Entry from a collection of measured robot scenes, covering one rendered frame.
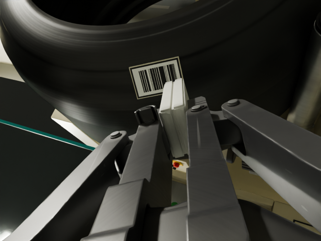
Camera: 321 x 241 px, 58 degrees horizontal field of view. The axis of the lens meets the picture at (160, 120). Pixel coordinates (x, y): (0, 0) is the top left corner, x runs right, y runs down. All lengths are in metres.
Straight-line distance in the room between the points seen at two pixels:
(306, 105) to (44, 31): 0.40
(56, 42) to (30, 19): 0.07
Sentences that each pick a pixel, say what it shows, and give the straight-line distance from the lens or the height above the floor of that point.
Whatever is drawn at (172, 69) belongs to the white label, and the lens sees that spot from 0.34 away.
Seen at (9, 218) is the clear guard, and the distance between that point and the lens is 1.21.
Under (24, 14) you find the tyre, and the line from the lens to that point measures 0.49.
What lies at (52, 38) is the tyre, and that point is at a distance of 0.43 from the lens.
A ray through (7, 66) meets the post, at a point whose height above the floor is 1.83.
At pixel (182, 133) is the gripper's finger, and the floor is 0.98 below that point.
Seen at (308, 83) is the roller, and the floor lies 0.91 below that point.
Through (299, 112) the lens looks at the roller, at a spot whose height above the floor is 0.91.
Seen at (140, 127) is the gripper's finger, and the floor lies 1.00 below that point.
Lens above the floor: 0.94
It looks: 22 degrees up
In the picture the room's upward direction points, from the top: 77 degrees counter-clockwise
